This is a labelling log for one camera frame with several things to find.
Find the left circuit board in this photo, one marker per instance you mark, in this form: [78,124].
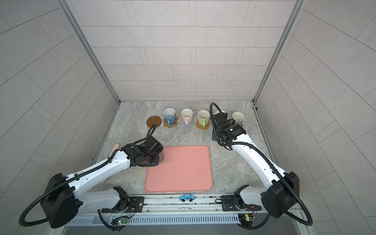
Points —
[120,221]

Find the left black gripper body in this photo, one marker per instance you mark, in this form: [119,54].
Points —
[152,159]

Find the beige wooden cylinder object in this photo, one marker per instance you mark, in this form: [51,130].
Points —
[115,149]

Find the brown wooden round coaster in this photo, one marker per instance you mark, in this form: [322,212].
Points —
[153,120]

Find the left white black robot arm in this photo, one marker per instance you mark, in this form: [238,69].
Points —
[77,183]

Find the pink rectangular tray mat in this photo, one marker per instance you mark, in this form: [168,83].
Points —
[184,169]

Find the aluminium mounting rail frame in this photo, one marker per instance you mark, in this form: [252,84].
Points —
[182,205]

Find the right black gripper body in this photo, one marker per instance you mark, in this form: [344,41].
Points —
[216,134]

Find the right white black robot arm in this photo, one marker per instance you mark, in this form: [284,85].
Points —
[281,189]

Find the white mug pink handle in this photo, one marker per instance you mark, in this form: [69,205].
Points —
[187,113]

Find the small blue toy car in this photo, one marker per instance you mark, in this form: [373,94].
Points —
[187,197]

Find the right circuit board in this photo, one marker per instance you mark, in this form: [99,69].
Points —
[246,220]

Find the dark grey mug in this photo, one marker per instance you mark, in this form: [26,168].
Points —
[161,156]

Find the grey mug blue handle front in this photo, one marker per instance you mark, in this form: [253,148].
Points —
[170,114]

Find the circuit board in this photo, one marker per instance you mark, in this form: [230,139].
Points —
[246,220]
[120,221]

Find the blue knitted round coaster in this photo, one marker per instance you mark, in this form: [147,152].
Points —
[187,123]

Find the woven rattan round coaster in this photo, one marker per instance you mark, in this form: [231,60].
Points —
[203,124]

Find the cork paw print coaster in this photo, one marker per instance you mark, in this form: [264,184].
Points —
[172,125]

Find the white mug green handle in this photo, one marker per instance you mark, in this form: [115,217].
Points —
[203,114]

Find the white mug blue handle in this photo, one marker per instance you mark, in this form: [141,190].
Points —
[217,112]

